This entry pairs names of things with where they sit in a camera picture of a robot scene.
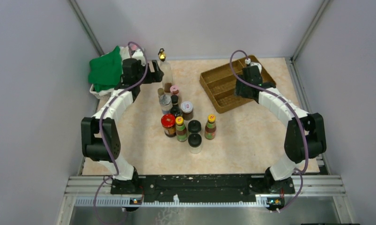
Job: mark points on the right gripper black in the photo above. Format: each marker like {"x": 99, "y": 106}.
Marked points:
{"x": 239, "y": 90}

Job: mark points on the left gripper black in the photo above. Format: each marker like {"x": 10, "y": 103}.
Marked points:
{"x": 153, "y": 77}

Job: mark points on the tall glass oil bottle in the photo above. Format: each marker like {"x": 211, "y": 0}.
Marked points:
{"x": 165, "y": 67}

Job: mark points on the silver lid salt jar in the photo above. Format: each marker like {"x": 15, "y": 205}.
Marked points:
{"x": 165, "y": 103}

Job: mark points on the woven wicker divided tray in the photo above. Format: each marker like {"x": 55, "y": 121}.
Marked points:
{"x": 219, "y": 84}

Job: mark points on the yellow cap chili sauce bottle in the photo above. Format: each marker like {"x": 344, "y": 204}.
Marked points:
{"x": 181, "y": 130}

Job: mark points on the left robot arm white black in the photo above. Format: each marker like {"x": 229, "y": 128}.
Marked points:
{"x": 99, "y": 134}

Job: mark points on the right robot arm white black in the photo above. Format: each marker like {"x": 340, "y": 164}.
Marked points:
{"x": 305, "y": 133}

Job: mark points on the yellow label pepper shaker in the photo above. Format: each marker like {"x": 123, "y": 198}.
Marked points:
{"x": 160, "y": 92}

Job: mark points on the pink lid spice jar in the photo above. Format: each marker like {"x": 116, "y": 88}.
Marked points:
{"x": 174, "y": 90}

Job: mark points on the black cap soy bottle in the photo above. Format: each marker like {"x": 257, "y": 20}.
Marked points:
{"x": 175, "y": 110}

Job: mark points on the white lid sauce jar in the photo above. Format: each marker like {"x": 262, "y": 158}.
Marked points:
{"x": 187, "y": 110}

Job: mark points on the red lid sauce jar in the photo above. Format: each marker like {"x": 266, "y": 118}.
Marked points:
{"x": 168, "y": 122}

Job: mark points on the green cloth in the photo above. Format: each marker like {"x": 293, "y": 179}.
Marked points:
{"x": 104, "y": 70}

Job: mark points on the white plastic basket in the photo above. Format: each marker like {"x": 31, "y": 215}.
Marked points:
{"x": 97, "y": 91}

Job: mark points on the black lid clear jar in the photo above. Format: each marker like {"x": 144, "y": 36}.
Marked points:
{"x": 194, "y": 127}
{"x": 195, "y": 143}

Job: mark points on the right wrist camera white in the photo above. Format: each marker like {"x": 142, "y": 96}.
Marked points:
{"x": 249, "y": 63}

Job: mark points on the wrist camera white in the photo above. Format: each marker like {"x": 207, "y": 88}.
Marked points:
{"x": 139, "y": 55}
{"x": 249, "y": 63}

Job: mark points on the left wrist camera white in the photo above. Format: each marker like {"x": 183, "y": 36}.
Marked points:
{"x": 139, "y": 55}

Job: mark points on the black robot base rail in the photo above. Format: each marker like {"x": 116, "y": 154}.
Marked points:
{"x": 205, "y": 188}

